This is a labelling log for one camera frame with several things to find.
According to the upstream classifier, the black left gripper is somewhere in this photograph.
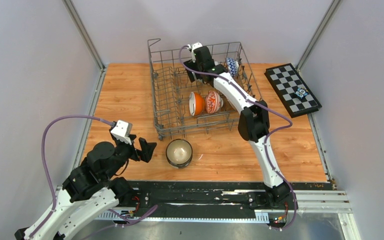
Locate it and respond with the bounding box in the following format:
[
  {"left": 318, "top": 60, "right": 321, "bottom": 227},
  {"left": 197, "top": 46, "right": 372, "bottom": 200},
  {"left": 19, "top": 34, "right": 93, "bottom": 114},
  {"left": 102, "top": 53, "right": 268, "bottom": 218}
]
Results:
[{"left": 104, "top": 133, "right": 157, "bottom": 180}]

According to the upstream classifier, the orange bowl white inside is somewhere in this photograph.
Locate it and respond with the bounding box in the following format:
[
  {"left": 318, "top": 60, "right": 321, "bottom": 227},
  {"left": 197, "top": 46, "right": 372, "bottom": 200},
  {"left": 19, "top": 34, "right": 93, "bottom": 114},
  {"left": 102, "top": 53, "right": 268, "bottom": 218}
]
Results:
[{"left": 189, "top": 92, "right": 205, "bottom": 117}]

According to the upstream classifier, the orange floral pattern bowl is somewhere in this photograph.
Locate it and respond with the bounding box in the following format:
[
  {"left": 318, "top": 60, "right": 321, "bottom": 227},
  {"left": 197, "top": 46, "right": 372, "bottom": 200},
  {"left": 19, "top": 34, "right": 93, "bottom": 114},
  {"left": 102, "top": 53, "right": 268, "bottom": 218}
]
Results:
[{"left": 205, "top": 90, "right": 224, "bottom": 114}]

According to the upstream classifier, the black bowl beige inside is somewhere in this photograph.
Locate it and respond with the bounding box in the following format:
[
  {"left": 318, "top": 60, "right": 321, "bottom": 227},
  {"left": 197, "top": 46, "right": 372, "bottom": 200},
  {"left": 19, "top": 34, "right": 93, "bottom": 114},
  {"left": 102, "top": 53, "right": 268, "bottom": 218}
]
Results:
[{"left": 165, "top": 138, "right": 193, "bottom": 169}]

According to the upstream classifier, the blue zigzag pattern bowl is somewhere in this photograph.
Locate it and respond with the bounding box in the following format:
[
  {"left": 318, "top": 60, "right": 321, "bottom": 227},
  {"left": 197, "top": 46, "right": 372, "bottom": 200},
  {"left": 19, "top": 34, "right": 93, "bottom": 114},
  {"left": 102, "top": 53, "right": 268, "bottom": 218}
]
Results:
[{"left": 225, "top": 57, "right": 240, "bottom": 79}]

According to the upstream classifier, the clear glass bowl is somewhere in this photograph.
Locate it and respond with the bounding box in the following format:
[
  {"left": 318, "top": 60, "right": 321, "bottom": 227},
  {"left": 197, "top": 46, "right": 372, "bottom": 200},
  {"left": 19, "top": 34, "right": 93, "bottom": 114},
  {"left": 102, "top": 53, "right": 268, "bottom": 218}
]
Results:
[{"left": 227, "top": 99, "right": 237, "bottom": 112}]

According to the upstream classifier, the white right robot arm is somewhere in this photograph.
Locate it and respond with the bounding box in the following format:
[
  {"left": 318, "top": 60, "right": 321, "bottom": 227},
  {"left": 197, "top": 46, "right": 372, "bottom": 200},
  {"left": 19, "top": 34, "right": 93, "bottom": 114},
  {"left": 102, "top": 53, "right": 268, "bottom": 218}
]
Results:
[{"left": 181, "top": 43, "right": 293, "bottom": 209}]

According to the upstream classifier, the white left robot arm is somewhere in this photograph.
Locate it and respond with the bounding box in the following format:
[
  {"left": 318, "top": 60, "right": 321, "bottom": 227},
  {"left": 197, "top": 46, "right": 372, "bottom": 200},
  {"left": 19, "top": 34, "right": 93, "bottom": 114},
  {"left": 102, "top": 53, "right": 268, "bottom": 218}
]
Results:
[{"left": 14, "top": 137, "right": 157, "bottom": 240}]

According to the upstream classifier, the black white checkerboard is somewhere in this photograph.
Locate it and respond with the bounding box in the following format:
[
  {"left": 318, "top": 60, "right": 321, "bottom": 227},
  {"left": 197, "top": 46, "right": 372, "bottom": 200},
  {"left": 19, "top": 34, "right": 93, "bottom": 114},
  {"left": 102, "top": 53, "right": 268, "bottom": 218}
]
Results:
[{"left": 264, "top": 63, "right": 322, "bottom": 118}]

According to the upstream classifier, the small blue owl figure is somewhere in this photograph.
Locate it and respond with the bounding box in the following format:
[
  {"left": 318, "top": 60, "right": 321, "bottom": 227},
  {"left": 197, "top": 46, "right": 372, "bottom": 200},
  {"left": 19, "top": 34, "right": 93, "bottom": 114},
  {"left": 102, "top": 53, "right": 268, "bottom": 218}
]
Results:
[{"left": 294, "top": 87, "right": 310, "bottom": 100}]

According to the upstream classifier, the grey wire dish rack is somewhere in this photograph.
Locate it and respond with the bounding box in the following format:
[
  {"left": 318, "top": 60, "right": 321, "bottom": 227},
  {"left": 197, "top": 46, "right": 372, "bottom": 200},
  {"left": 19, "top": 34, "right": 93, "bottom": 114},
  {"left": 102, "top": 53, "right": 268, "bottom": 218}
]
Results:
[{"left": 147, "top": 38, "right": 262, "bottom": 140}]

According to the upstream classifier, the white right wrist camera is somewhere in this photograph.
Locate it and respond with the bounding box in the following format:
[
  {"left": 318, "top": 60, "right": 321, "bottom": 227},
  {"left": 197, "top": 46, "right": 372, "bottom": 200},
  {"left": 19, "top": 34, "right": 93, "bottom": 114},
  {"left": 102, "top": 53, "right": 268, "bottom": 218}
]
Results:
[{"left": 186, "top": 41, "right": 203, "bottom": 63}]

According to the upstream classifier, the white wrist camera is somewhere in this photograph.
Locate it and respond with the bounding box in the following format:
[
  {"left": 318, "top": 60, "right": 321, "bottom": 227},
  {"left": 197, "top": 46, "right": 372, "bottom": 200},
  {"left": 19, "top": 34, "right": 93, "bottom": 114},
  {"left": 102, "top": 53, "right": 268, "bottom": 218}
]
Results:
[
  {"left": 110, "top": 120, "right": 133, "bottom": 145},
  {"left": 186, "top": 41, "right": 203, "bottom": 63}
]

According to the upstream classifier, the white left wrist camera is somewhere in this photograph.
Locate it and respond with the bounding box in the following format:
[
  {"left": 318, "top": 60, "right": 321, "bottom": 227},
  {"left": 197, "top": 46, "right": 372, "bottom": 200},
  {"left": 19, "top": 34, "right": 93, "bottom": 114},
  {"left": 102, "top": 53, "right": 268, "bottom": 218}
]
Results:
[{"left": 110, "top": 120, "right": 133, "bottom": 145}]

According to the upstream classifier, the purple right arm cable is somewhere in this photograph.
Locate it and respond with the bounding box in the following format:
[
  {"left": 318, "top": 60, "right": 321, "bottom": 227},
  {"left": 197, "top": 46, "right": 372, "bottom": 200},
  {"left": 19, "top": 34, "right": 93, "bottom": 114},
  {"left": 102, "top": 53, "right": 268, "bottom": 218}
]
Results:
[{"left": 178, "top": 44, "right": 299, "bottom": 232}]

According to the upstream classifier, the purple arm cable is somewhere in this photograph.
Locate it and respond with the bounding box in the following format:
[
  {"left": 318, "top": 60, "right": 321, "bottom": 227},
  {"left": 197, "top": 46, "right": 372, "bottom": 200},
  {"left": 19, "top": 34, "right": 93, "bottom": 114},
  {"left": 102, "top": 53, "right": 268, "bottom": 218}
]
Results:
[
  {"left": 178, "top": 44, "right": 299, "bottom": 232},
  {"left": 26, "top": 114, "right": 115, "bottom": 240}
]

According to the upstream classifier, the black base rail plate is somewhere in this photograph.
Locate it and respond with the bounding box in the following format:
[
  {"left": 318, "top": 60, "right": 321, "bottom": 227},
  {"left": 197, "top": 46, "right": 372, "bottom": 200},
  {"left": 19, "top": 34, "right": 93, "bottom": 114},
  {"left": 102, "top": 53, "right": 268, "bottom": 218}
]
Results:
[{"left": 54, "top": 180, "right": 352, "bottom": 223}]

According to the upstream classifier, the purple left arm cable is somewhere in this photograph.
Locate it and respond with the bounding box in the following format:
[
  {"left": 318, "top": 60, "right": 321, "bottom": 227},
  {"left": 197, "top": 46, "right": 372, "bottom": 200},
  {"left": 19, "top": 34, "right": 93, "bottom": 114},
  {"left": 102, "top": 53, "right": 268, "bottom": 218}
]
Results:
[{"left": 26, "top": 114, "right": 115, "bottom": 240}]

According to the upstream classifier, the left aluminium frame post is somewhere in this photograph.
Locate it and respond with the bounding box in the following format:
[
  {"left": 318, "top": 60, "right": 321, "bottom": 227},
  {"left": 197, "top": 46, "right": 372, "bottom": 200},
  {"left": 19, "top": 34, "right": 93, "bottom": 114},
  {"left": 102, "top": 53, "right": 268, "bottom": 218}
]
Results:
[{"left": 62, "top": 0, "right": 106, "bottom": 72}]

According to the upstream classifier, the aluminium frame post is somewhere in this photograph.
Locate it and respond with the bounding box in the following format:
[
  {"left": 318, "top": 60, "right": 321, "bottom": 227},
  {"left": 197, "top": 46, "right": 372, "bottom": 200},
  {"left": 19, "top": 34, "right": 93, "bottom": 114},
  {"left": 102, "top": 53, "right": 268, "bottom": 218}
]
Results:
[
  {"left": 62, "top": 0, "right": 106, "bottom": 72},
  {"left": 295, "top": 0, "right": 343, "bottom": 72}
]

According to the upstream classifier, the right aluminium frame post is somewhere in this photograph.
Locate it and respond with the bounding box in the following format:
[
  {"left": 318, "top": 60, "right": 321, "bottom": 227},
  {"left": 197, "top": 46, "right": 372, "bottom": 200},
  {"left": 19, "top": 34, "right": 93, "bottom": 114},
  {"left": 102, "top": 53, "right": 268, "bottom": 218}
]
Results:
[{"left": 295, "top": 0, "right": 343, "bottom": 72}]

